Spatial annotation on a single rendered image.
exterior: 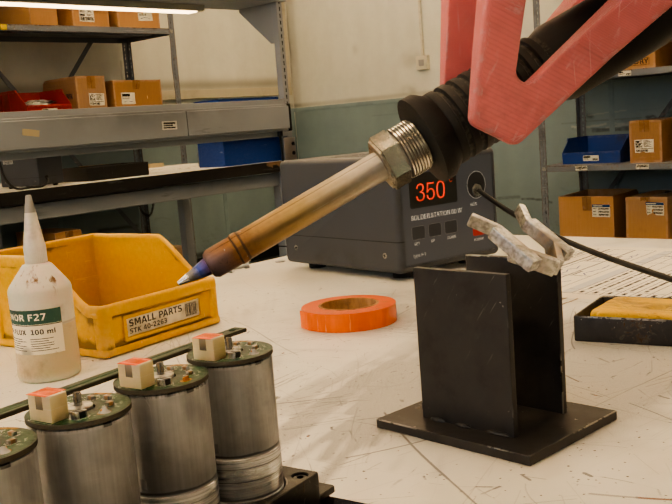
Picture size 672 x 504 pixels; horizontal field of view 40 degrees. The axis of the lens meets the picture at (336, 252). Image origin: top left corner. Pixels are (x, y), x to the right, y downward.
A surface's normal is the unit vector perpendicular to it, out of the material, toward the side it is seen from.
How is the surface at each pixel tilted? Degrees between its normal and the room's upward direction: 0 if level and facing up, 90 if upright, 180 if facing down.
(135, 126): 90
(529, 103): 98
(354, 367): 0
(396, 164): 90
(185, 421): 90
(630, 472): 0
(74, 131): 90
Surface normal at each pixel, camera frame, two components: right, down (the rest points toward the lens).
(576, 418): -0.07, -0.99
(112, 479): 0.69, 0.05
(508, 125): 0.13, 0.27
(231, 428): -0.03, 0.14
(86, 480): 0.32, 0.11
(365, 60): -0.66, 0.15
